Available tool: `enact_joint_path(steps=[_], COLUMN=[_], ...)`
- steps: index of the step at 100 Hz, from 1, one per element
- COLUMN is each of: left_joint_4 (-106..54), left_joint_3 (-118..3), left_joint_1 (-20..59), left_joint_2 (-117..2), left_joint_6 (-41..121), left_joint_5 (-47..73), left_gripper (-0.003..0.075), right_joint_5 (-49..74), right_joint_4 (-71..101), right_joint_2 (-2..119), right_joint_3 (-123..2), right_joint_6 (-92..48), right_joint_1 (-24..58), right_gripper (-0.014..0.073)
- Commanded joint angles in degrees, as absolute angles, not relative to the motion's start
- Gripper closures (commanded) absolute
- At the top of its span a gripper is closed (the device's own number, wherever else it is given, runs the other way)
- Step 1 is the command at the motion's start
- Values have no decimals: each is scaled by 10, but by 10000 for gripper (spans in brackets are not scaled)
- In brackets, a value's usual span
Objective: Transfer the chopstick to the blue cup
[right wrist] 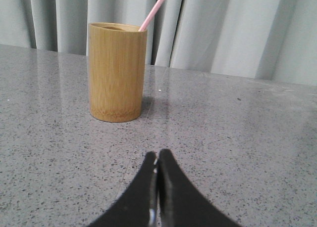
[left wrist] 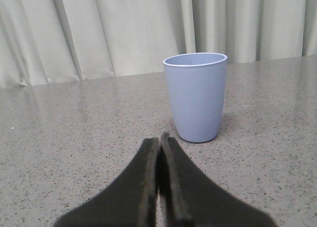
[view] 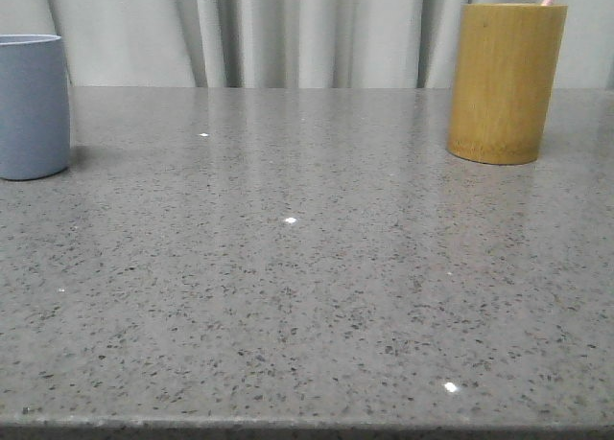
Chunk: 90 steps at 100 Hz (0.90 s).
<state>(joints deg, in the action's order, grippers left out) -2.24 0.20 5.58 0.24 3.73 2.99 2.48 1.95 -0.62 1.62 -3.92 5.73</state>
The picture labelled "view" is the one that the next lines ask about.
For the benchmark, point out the blue plastic cup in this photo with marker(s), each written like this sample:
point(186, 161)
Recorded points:
point(35, 115)

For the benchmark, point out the grey curtain backdrop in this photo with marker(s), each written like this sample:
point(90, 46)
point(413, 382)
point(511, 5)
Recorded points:
point(250, 43)

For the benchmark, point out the bamboo wooden cup holder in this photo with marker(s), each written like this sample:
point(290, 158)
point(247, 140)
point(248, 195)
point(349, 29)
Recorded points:
point(505, 70)

